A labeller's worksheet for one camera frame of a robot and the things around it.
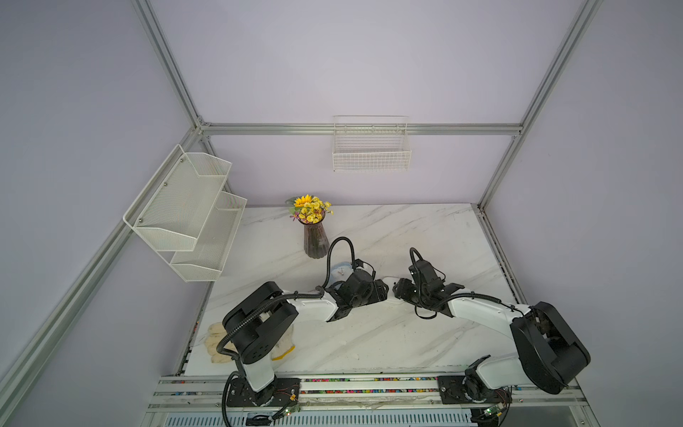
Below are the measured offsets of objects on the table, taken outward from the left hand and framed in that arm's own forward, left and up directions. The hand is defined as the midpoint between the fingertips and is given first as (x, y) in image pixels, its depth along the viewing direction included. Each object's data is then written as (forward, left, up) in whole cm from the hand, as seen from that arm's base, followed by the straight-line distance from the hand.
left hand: (381, 291), depth 89 cm
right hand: (+1, -7, -3) cm, 8 cm away
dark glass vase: (+17, +24, +6) cm, 30 cm away
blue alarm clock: (+8, +14, -1) cm, 16 cm away
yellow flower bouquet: (+20, +25, +21) cm, 38 cm away
